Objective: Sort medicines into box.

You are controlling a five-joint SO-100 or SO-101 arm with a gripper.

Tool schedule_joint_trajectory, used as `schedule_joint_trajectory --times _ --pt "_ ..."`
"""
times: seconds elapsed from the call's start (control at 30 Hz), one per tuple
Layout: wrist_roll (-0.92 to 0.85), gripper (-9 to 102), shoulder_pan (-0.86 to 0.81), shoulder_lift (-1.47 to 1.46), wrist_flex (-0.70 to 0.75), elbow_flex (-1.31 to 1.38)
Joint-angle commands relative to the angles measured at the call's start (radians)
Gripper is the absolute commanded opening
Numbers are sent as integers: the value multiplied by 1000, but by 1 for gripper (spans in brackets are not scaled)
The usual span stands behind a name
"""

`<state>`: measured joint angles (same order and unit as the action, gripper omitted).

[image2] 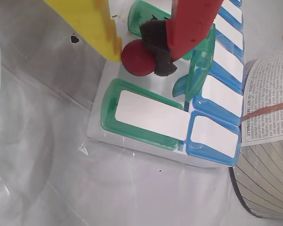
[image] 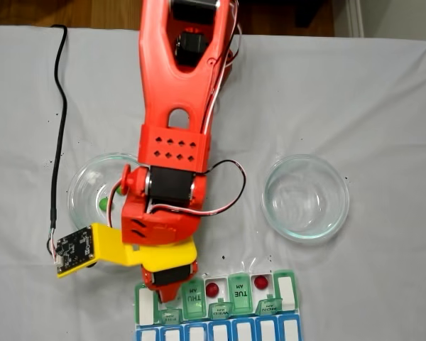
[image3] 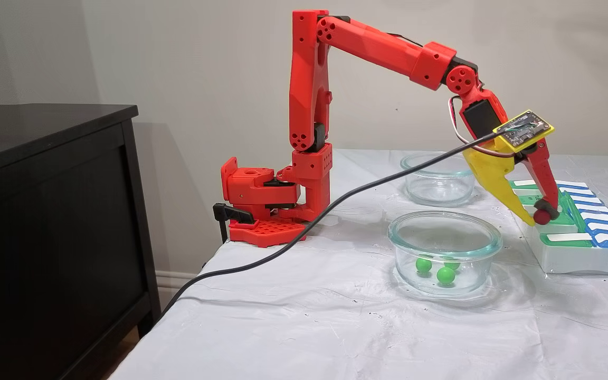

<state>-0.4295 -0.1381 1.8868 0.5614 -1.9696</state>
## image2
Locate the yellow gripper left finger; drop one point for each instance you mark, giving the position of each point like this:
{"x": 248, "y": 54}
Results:
{"x": 89, "y": 21}

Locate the red gripper right finger foam pad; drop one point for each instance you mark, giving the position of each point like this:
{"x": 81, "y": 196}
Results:
{"x": 191, "y": 23}

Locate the red ball pill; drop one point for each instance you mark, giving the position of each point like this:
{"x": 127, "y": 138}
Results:
{"x": 136, "y": 58}

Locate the weekly pill organizer box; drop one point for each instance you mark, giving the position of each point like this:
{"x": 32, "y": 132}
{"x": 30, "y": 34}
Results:
{"x": 155, "y": 117}

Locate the can with printed label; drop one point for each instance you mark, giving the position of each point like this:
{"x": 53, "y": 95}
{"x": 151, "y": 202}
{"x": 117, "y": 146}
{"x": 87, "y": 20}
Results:
{"x": 268, "y": 94}

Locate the white tablecloth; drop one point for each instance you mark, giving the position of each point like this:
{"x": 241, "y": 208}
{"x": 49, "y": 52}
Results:
{"x": 61, "y": 188}

